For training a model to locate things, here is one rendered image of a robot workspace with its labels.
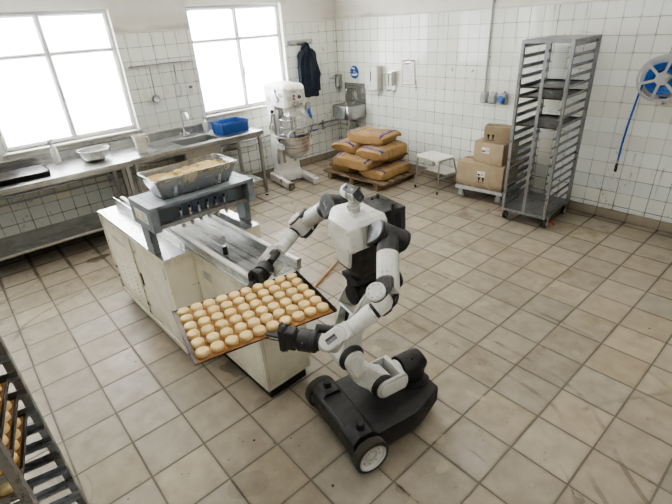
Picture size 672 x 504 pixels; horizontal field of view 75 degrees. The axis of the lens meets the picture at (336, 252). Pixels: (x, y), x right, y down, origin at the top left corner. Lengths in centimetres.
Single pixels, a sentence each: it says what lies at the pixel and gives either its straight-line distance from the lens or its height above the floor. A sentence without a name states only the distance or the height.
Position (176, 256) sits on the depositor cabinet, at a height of 84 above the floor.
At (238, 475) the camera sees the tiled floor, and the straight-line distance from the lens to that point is 265.
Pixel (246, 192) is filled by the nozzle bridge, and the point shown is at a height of 108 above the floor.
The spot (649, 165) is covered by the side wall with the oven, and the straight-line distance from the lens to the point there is 541.
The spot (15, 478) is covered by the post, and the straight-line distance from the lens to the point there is 184.
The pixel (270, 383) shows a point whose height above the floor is 15.
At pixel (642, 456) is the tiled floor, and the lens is 296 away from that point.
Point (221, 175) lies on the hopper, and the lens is 300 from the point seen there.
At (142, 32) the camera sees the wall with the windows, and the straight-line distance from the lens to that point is 612.
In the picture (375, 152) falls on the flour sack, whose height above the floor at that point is 51.
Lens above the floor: 208
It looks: 28 degrees down
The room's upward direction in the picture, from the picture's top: 4 degrees counter-clockwise
